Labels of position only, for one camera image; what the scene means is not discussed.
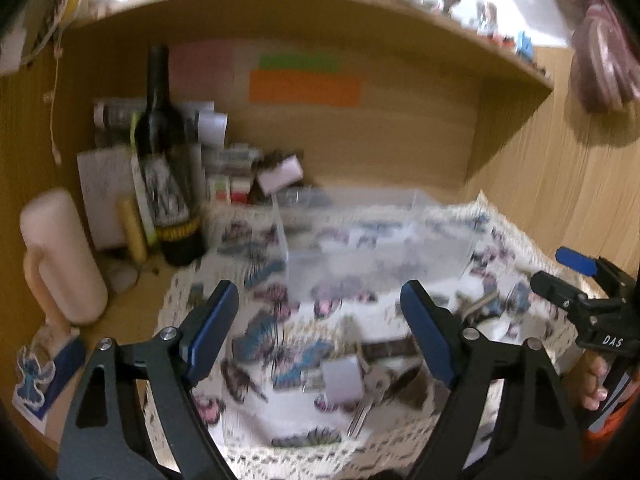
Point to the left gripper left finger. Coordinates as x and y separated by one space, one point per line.
205 329

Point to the person's right hand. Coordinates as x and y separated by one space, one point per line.
591 391

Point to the dark wine bottle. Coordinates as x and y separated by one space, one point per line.
165 166

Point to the pink striped curtain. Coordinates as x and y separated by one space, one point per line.
605 66

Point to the pink sticky note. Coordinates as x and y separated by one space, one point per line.
204 67

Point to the white handwritten note paper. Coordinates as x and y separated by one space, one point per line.
107 182

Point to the pink foam roller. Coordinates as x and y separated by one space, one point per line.
51 223

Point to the clear plastic storage box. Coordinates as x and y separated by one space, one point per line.
329 243

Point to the rolled newspaper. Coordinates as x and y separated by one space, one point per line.
113 118

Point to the white power adapter plug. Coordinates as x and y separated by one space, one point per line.
342 380

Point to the stack of books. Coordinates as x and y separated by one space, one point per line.
230 172

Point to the yellow candle stick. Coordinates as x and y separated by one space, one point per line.
132 227

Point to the wooden shelf board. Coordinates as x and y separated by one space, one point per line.
393 26

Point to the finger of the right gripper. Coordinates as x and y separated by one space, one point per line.
555 290
576 261

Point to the butterfly print lace cloth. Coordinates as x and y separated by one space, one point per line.
319 376

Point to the green sticky note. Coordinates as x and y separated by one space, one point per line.
298 61

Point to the blue cartoon sticker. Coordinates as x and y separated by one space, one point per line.
35 378

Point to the silver keys bunch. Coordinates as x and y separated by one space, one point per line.
377 378

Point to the small blue block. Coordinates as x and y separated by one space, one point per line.
524 48

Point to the orange sticky note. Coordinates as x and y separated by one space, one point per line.
295 87

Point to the small white cardboard box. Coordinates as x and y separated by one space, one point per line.
284 174

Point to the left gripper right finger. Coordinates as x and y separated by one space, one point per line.
429 326

